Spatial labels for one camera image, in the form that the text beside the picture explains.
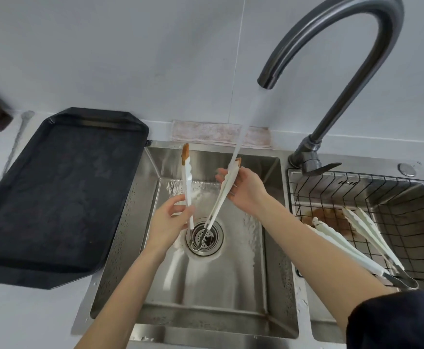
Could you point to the person's left hand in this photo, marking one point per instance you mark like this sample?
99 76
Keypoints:
168 221

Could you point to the person's right hand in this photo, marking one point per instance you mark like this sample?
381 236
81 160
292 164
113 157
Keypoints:
246 190

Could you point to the white tongs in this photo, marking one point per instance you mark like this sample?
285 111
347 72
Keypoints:
372 232
342 243
187 178

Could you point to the black plastic tray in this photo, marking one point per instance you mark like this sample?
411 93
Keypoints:
59 199

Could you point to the person's left forearm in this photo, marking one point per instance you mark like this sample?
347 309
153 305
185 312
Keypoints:
124 298

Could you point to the round metal drain strainer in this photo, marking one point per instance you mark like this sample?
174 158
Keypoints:
212 243

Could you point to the pink dish cloth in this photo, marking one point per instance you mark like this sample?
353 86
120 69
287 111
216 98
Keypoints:
204 132

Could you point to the stainless steel double sink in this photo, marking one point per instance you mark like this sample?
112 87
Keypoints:
233 287

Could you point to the dark grey gooseneck faucet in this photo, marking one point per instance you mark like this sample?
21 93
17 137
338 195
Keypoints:
342 101

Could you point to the round metal sink cap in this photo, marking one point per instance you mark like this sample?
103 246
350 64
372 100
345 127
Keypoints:
407 170

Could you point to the dark navy garment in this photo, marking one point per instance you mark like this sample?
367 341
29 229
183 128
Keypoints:
397 323

